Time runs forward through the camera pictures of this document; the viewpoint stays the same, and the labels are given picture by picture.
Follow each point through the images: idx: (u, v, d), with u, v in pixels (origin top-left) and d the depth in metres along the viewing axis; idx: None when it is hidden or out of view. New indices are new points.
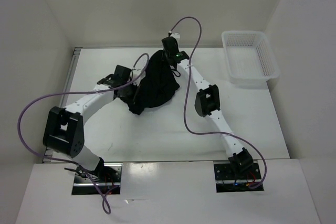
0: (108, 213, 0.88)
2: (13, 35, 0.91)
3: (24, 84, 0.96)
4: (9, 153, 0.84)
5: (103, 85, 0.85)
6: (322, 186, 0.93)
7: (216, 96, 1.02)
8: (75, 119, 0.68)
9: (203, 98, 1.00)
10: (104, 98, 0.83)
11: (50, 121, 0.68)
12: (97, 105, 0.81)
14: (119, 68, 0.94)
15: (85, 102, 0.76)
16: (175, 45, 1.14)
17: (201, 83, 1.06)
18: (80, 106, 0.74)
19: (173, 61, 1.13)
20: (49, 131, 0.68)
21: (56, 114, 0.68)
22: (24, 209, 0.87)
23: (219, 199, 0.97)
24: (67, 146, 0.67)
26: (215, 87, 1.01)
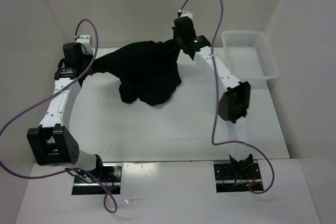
0: (114, 212, 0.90)
2: (17, 40, 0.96)
3: (25, 86, 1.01)
4: (11, 152, 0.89)
5: (62, 78, 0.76)
6: (322, 185, 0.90)
7: (247, 97, 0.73)
8: (60, 132, 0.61)
9: (232, 100, 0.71)
10: (72, 93, 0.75)
11: (34, 143, 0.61)
12: (70, 103, 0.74)
14: (67, 48, 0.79)
15: (58, 108, 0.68)
16: (192, 29, 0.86)
17: (229, 78, 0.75)
18: (55, 116, 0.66)
19: (189, 49, 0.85)
20: (40, 153, 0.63)
21: (37, 136, 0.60)
22: (24, 206, 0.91)
23: (219, 199, 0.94)
24: (66, 158, 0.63)
26: (247, 85, 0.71)
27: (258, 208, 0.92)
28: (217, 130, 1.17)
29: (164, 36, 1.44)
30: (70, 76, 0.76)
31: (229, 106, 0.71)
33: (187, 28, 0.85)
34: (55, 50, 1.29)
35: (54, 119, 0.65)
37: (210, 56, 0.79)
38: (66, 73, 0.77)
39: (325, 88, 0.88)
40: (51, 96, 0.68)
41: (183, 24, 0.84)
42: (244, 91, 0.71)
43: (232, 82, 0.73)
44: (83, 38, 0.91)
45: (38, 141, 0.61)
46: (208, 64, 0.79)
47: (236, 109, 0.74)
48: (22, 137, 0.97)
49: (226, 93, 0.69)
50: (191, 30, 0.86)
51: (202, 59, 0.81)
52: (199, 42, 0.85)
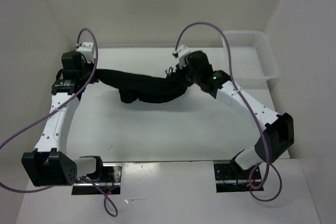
0: (115, 215, 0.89)
2: (17, 40, 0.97)
3: (25, 86, 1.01)
4: (12, 152, 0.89)
5: (60, 93, 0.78)
6: (321, 184, 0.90)
7: (290, 132, 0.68)
8: (55, 158, 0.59)
9: (275, 139, 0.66)
10: (69, 110, 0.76)
11: (30, 167, 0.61)
12: (67, 121, 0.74)
14: (65, 58, 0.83)
15: (54, 129, 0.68)
16: (209, 66, 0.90)
17: (263, 113, 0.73)
18: (52, 138, 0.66)
19: (208, 85, 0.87)
20: (37, 176, 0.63)
21: (31, 161, 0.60)
22: (25, 206, 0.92)
23: (218, 199, 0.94)
24: (63, 181, 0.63)
26: (289, 119, 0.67)
27: (258, 208, 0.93)
28: (216, 130, 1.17)
29: (164, 36, 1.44)
30: (68, 90, 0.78)
31: (273, 147, 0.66)
33: (203, 64, 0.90)
34: (55, 50, 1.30)
35: (50, 142, 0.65)
37: (237, 92, 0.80)
38: (64, 86, 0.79)
39: (325, 88, 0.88)
40: (48, 116, 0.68)
41: (198, 61, 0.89)
42: (287, 126, 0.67)
43: (270, 117, 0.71)
44: (85, 46, 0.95)
45: (33, 166, 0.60)
46: (234, 100, 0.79)
47: (280, 149, 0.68)
48: (23, 137, 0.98)
49: (268, 133, 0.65)
50: (207, 67, 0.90)
51: (227, 95, 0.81)
52: (219, 79, 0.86)
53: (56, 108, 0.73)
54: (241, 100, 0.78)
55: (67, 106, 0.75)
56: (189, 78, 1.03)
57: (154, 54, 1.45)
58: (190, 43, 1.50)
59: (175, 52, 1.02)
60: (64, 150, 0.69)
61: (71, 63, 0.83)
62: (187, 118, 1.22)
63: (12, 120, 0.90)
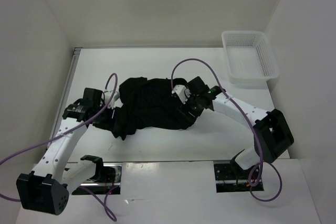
0: (114, 219, 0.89)
2: (17, 40, 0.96)
3: (25, 85, 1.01)
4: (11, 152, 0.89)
5: (70, 117, 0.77)
6: (321, 185, 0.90)
7: (283, 127, 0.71)
8: (48, 185, 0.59)
9: (268, 133, 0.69)
10: (75, 137, 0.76)
11: (22, 190, 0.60)
12: (70, 148, 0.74)
14: (88, 90, 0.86)
15: (54, 156, 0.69)
16: (203, 84, 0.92)
17: (253, 112, 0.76)
18: (50, 163, 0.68)
19: (206, 100, 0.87)
20: (26, 201, 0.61)
21: (25, 185, 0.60)
22: (25, 205, 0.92)
23: (219, 199, 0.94)
24: (51, 211, 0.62)
26: (279, 113, 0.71)
27: (257, 208, 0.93)
28: (216, 131, 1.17)
29: (164, 36, 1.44)
30: (78, 115, 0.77)
31: (266, 141, 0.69)
33: (199, 83, 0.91)
34: (55, 50, 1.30)
35: (46, 167, 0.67)
37: (228, 99, 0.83)
38: (75, 112, 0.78)
39: (325, 87, 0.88)
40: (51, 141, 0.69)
41: (196, 84, 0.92)
42: (278, 121, 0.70)
43: (260, 114, 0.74)
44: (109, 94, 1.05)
45: (27, 189, 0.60)
46: (228, 107, 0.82)
47: (277, 146, 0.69)
48: (23, 138, 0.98)
49: (258, 127, 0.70)
50: (203, 85, 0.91)
51: (220, 104, 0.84)
52: (212, 92, 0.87)
53: (62, 132, 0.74)
54: (234, 106, 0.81)
55: (74, 131, 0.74)
56: (195, 107, 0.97)
57: (154, 54, 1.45)
58: (190, 43, 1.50)
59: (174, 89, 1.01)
60: (58, 178, 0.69)
61: (91, 95, 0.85)
62: None
63: (12, 120, 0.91)
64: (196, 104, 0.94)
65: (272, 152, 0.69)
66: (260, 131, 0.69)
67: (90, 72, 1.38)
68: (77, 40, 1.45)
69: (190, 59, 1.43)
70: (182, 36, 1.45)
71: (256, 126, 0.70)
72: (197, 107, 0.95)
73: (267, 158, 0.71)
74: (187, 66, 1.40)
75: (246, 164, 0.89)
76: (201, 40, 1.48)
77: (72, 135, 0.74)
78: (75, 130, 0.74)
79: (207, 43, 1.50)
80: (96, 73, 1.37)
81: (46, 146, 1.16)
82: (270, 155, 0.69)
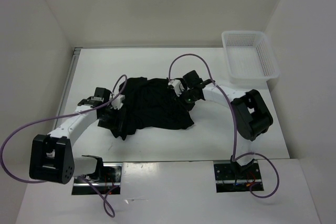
0: (112, 216, 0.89)
2: (17, 39, 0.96)
3: (24, 85, 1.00)
4: (11, 152, 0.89)
5: (83, 106, 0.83)
6: (322, 185, 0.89)
7: (261, 105, 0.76)
8: (63, 144, 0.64)
9: (243, 109, 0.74)
10: (87, 118, 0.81)
11: (36, 151, 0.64)
12: (82, 126, 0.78)
14: (99, 88, 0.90)
15: (70, 125, 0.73)
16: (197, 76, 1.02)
17: (234, 93, 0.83)
18: (65, 129, 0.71)
19: (198, 91, 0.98)
20: (35, 164, 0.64)
21: (41, 144, 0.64)
22: (24, 206, 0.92)
23: (219, 199, 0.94)
24: (58, 175, 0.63)
26: (254, 92, 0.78)
27: (258, 208, 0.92)
28: (216, 131, 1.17)
29: (164, 36, 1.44)
30: (91, 106, 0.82)
31: (243, 116, 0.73)
33: (193, 75, 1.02)
34: (55, 50, 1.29)
35: (62, 132, 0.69)
37: (214, 86, 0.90)
38: (88, 103, 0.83)
39: (326, 87, 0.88)
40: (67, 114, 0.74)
41: (191, 76, 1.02)
42: (254, 99, 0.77)
43: (238, 95, 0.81)
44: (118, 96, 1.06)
45: (41, 149, 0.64)
46: (214, 93, 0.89)
47: (255, 123, 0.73)
48: (23, 138, 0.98)
49: (234, 104, 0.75)
50: (197, 77, 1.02)
51: (208, 91, 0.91)
52: (203, 83, 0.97)
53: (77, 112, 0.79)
54: (218, 91, 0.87)
55: (88, 113, 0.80)
56: (189, 99, 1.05)
57: (154, 54, 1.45)
58: (190, 43, 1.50)
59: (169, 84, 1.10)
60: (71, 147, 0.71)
61: (101, 93, 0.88)
62: None
63: (12, 120, 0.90)
64: (190, 95, 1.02)
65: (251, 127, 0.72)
66: (237, 107, 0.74)
67: (90, 71, 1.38)
68: (77, 40, 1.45)
69: (190, 59, 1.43)
70: (182, 36, 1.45)
71: (233, 103, 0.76)
72: (191, 98, 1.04)
73: (247, 135, 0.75)
74: (186, 67, 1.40)
75: (245, 162, 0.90)
76: (201, 40, 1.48)
77: (86, 115, 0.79)
78: (88, 112, 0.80)
79: (207, 43, 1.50)
80: (96, 73, 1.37)
81: None
82: (249, 131, 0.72)
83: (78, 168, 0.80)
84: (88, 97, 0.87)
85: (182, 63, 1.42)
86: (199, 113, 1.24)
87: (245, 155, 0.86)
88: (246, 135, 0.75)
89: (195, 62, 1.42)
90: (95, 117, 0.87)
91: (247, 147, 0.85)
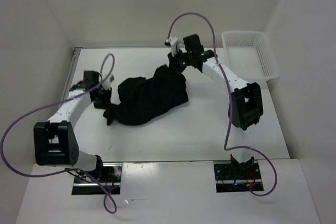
0: (114, 212, 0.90)
2: (16, 39, 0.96)
3: (24, 85, 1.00)
4: (12, 152, 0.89)
5: (76, 91, 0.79)
6: (322, 185, 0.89)
7: (258, 98, 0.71)
8: (64, 127, 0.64)
9: (241, 103, 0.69)
10: (82, 103, 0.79)
11: (38, 138, 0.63)
12: (77, 110, 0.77)
14: (87, 72, 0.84)
15: (67, 109, 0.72)
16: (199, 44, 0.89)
17: (235, 82, 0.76)
18: (63, 115, 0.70)
19: (197, 62, 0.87)
20: (41, 150, 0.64)
21: (43, 130, 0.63)
22: (24, 207, 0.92)
23: (219, 199, 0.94)
24: (65, 158, 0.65)
26: (254, 84, 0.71)
27: (258, 208, 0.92)
28: (217, 131, 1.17)
29: (164, 36, 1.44)
30: (83, 89, 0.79)
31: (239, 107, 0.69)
33: (196, 41, 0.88)
34: (55, 50, 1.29)
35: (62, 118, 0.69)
37: (216, 64, 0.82)
38: (80, 87, 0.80)
39: (325, 87, 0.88)
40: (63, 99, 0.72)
41: (192, 41, 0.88)
42: (253, 91, 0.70)
43: (240, 84, 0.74)
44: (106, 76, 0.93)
45: (43, 135, 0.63)
46: (215, 72, 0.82)
47: (248, 115, 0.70)
48: (23, 138, 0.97)
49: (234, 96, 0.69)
50: (199, 44, 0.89)
51: (208, 67, 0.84)
52: (205, 54, 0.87)
53: (72, 96, 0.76)
54: (220, 72, 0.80)
55: (82, 97, 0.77)
56: (184, 63, 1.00)
57: (154, 54, 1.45)
58: None
59: (167, 40, 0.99)
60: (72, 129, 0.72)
61: (90, 75, 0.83)
62: (187, 118, 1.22)
63: (12, 121, 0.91)
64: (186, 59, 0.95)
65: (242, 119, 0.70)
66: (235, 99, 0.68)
67: None
68: (76, 40, 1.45)
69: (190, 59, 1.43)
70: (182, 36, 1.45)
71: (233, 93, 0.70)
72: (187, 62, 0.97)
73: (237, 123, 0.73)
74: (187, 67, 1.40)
75: (243, 159, 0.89)
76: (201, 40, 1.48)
77: (80, 99, 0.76)
78: (82, 96, 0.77)
79: (207, 43, 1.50)
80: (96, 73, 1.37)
81: None
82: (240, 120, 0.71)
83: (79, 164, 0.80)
84: (79, 83, 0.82)
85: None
86: (197, 109, 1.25)
87: (242, 147, 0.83)
88: (237, 123, 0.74)
89: None
90: (89, 101, 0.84)
91: (243, 141, 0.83)
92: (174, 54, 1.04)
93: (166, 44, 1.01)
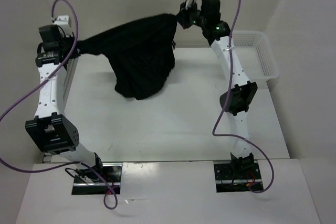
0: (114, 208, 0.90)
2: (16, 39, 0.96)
3: (24, 85, 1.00)
4: (11, 152, 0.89)
5: (45, 65, 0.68)
6: (322, 185, 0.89)
7: (251, 96, 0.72)
8: (59, 119, 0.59)
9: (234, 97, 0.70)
10: (60, 80, 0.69)
11: (35, 134, 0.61)
12: (60, 89, 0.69)
14: (44, 30, 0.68)
15: (50, 96, 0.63)
16: (218, 10, 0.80)
17: (239, 75, 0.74)
18: (49, 105, 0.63)
19: (208, 32, 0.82)
20: (43, 142, 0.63)
21: (36, 128, 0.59)
22: (24, 207, 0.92)
23: (219, 199, 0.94)
24: (69, 145, 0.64)
26: (254, 84, 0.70)
27: (258, 208, 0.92)
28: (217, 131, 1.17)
29: None
30: (54, 61, 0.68)
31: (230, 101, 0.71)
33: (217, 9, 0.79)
34: None
35: (50, 110, 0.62)
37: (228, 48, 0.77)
38: (48, 58, 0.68)
39: (325, 87, 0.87)
40: (39, 85, 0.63)
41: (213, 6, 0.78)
42: (250, 90, 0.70)
43: (242, 80, 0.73)
44: (61, 20, 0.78)
45: (39, 130, 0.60)
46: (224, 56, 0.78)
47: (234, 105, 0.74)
48: (22, 138, 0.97)
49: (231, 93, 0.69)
50: (216, 13, 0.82)
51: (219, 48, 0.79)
52: (221, 29, 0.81)
53: (46, 78, 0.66)
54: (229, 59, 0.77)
55: (58, 74, 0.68)
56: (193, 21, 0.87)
57: None
58: (190, 43, 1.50)
59: None
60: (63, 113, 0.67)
61: (50, 35, 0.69)
62: (187, 118, 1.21)
63: (12, 121, 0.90)
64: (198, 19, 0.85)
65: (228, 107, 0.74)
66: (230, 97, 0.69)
67: (90, 71, 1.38)
68: None
69: (190, 59, 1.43)
70: (182, 36, 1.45)
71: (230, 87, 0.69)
72: (198, 21, 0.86)
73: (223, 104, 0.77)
74: (187, 66, 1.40)
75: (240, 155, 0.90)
76: (201, 40, 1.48)
77: (56, 77, 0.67)
78: (58, 73, 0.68)
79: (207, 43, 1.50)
80: (96, 73, 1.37)
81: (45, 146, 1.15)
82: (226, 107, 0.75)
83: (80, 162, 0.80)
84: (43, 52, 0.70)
85: (183, 63, 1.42)
86: (197, 108, 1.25)
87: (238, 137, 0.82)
88: (222, 103, 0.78)
89: (195, 61, 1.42)
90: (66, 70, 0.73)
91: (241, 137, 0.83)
92: (187, 8, 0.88)
93: None
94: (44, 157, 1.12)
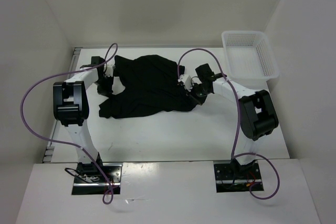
0: (108, 203, 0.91)
2: (16, 38, 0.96)
3: (24, 85, 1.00)
4: (12, 152, 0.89)
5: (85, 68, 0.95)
6: (322, 185, 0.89)
7: (269, 107, 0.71)
8: (79, 84, 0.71)
9: (250, 109, 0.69)
10: (92, 75, 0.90)
11: (56, 95, 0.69)
12: (87, 81, 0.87)
14: (94, 57, 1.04)
15: (80, 75, 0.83)
16: (210, 69, 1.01)
17: (244, 91, 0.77)
18: (77, 78, 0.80)
19: (208, 83, 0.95)
20: (58, 105, 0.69)
21: (60, 88, 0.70)
22: (23, 209, 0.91)
23: (219, 200, 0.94)
24: (80, 110, 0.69)
26: (263, 92, 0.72)
27: (258, 208, 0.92)
28: (217, 130, 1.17)
29: (164, 36, 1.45)
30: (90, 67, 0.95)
31: (249, 116, 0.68)
33: (206, 69, 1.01)
34: (54, 50, 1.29)
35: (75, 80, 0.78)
37: (225, 80, 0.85)
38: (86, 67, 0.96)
39: (326, 87, 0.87)
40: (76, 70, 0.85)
41: (203, 70, 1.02)
42: (263, 98, 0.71)
43: (248, 93, 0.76)
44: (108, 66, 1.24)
45: (61, 92, 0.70)
46: (225, 88, 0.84)
47: (260, 123, 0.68)
48: (23, 137, 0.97)
49: (242, 103, 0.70)
50: (210, 72, 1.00)
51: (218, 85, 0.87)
52: (214, 76, 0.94)
53: (83, 70, 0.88)
54: (230, 86, 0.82)
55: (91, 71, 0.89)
56: (201, 94, 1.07)
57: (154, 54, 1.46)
58: (190, 43, 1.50)
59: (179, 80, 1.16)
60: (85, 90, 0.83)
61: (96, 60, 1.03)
62: (187, 118, 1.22)
63: (12, 121, 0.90)
64: (201, 89, 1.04)
65: (255, 129, 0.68)
66: (244, 106, 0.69)
67: None
68: (77, 40, 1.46)
69: (193, 61, 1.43)
70: (181, 36, 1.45)
71: (241, 99, 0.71)
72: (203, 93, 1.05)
73: (250, 134, 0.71)
74: (191, 67, 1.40)
75: (245, 162, 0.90)
76: (200, 40, 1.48)
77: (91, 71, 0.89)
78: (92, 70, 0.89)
79: (207, 43, 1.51)
80: None
81: (46, 146, 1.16)
82: (252, 131, 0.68)
83: (87, 143, 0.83)
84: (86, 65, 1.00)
85: (191, 65, 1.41)
86: (199, 109, 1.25)
87: (246, 155, 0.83)
88: (249, 134, 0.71)
89: (195, 61, 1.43)
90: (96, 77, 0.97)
91: (244, 143, 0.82)
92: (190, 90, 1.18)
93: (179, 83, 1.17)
94: (44, 157, 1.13)
